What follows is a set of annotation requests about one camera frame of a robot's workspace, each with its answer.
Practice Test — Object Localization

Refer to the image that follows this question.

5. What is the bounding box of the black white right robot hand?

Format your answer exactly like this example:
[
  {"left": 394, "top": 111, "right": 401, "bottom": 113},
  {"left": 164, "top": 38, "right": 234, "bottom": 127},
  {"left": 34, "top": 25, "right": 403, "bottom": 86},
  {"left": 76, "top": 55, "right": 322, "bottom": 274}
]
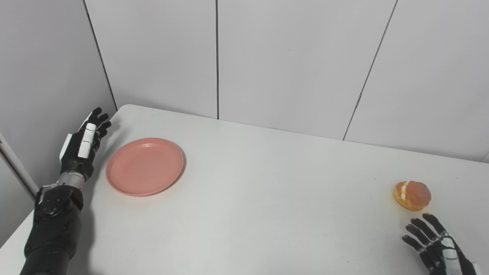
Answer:
[{"left": 402, "top": 213, "right": 482, "bottom": 275}]

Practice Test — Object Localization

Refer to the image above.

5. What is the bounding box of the cream puff pastry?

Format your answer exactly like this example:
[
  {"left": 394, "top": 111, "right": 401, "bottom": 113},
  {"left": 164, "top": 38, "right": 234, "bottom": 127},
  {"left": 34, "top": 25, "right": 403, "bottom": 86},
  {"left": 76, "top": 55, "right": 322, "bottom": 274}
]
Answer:
[{"left": 392, "top": 181, "right": 432, "bottom": 212}]

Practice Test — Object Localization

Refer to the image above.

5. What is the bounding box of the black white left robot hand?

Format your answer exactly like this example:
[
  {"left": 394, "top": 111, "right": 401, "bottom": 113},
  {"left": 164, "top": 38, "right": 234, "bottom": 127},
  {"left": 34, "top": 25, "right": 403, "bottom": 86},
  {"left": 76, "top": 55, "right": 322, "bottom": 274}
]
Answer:
[{"left": 59, "top": 107, "right": 112, "bottom": 182}]

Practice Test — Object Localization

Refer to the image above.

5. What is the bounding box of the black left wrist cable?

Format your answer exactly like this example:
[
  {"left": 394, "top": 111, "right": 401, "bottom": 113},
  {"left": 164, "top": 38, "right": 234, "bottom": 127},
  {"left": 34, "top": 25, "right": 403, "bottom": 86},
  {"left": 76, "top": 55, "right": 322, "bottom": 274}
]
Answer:
[{"left": 36, "top": 184, "right": 58, "bottom": 203}]

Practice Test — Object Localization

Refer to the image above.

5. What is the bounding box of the pink round plate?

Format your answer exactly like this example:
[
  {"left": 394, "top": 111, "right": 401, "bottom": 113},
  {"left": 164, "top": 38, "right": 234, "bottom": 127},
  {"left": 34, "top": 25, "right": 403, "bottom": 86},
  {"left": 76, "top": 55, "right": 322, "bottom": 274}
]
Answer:
[{"left": 105, "top": 137, "right": 185, "bottom": 197}]

